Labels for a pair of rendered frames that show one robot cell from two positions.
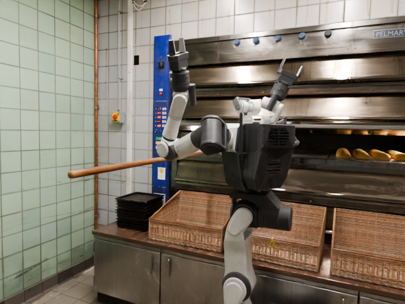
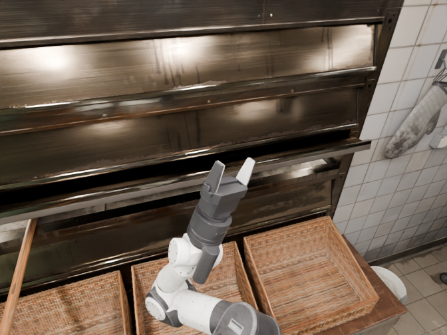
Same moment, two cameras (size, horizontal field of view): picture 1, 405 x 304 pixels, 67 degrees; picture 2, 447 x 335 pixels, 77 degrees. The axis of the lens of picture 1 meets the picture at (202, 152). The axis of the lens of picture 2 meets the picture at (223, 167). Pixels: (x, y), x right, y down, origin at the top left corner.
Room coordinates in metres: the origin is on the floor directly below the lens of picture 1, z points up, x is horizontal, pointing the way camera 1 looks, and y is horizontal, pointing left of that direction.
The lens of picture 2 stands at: (1.37, -0.14, 2.08)
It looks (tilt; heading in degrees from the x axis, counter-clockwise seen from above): 36 degrees down; 318
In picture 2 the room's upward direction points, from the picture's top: straight up
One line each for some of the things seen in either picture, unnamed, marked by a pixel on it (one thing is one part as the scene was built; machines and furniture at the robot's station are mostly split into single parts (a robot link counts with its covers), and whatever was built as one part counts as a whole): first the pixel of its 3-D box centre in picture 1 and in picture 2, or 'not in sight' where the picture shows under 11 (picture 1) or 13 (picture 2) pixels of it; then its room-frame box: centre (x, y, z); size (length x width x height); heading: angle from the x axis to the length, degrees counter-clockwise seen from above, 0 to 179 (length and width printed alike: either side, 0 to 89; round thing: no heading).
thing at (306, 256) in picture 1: (278, 229); (196, 308); (1.97, -0.52, 0.72); 0.56 x 0.49 x 0.28; 64
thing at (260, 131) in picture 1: (254, 152); not in sight; (1.42, -0.24, 1.26); 0.34 x 0.30 x 0.36; 122
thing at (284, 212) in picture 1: (261, 209); not in sight; (1.42, -0.29, 1.00); 0.28 x 0.13 x 0.18; 67
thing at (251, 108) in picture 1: (248, 110); not in sight; (1.47, -0.22, 1.46); 0.10 x 0.07 x 0.09; 122
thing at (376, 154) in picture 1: (369, 154); not in sight; (2.39, -1.32, 1.21); 0.61 x 0.48 x 0.06; 156
